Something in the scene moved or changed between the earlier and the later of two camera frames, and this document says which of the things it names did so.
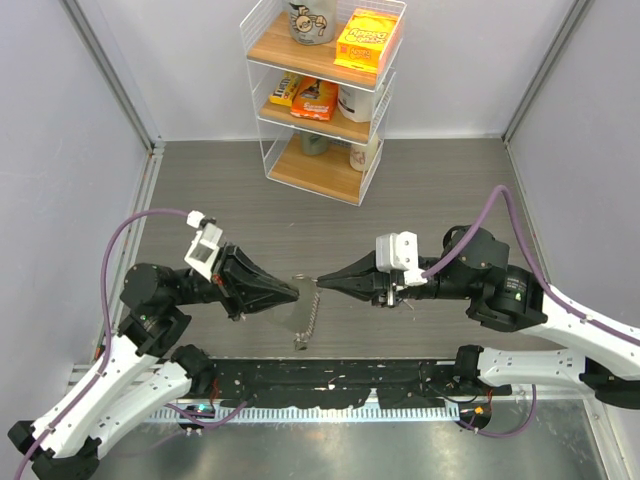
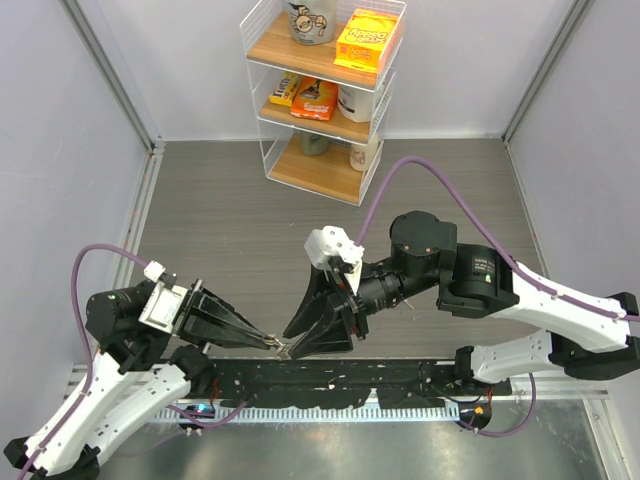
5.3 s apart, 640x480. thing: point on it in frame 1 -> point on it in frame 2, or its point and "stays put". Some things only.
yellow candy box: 285,89 stays put
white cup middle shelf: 356,103 stays put
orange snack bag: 315,98 stays put
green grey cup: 313,144 stays put
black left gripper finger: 246,304 -> 217,336
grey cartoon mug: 314,25 stays put
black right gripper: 362,280 -> 331,332
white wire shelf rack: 323,77 stays put
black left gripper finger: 255,277 -> 211,304
